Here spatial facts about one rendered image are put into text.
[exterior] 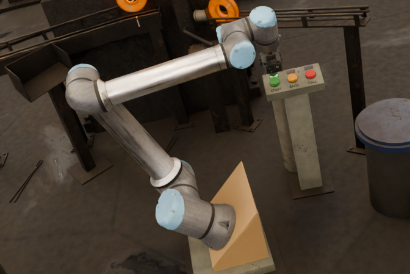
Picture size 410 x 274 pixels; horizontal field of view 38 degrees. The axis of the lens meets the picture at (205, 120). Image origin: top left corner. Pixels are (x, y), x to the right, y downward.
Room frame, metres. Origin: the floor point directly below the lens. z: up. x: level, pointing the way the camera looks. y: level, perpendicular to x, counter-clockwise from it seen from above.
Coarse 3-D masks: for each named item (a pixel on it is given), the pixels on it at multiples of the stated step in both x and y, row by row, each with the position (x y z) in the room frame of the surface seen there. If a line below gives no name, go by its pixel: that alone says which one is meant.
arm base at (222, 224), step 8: (216, 208) 1.72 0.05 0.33; (224, 208) 1.73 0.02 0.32; (232, 208) 1.74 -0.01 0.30; (216, 216) 1.69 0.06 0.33; (224, 216) 1.69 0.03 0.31; (232, 216) 1.69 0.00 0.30; (216, 224) 1.66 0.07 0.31; (224, 224) 1.67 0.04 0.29; (232, 224) 1.66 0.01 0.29; (208, 232) 1.65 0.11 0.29; (216, 232) 1.65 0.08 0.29; (224, 232) 1.64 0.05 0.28; (232, 232) 1.64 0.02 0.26; (208, 240) 1.65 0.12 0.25; (216, 240) 1.64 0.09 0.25; (224, 240) 1.63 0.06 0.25; (216, 248) 1.64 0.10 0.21
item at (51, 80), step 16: (48, 48) 2.80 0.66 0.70; (16, 64) 2.72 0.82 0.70; (32, 64) 2.75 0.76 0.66; (48, 64) 2.79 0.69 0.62; (64, 64) 2.75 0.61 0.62; (16, 80) 2.57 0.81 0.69; (32, 80) 2.72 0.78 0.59; (48, 80) 2.66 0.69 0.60; (64, 80) 2.61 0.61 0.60; (32, 96) 2.56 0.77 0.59; (64, 96) 2.66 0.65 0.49; (64, 112) 2.64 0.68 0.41; (80, 144) 2.65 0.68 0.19; (80, 160) 2.67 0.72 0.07; (96, 160) 2.71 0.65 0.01; (80, 176) 2.61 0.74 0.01
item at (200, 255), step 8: (192, 240) 1.80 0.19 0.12; (200, 240) 1.79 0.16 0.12; (192, 248) 1.76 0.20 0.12; (200, 248) 1.74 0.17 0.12; (208, 248) 1.73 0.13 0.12; (192, 256) 1.71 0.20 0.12; (200, 256) 1.70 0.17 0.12; (208, 256) 1.69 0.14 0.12; (192, 264) 1.67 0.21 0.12; (200, 264) 1.66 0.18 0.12; (208, 264) 1.65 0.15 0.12; (248, 264) 1.59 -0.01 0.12; (256, 264) 1.58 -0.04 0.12; (264, 264) 1.57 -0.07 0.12; (272, 264) 1.56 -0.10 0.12; (200, 272) 1.62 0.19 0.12; (208, 272) 1.61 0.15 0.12; (216, 272) 1.60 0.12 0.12; (224, 272) 1.59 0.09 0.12; (232, 272) 1.58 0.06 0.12; (240, 272) 1.56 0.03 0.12; (248, 272) 1.56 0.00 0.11; (256, 272) 1.56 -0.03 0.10; (264, 272) 1.56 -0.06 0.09
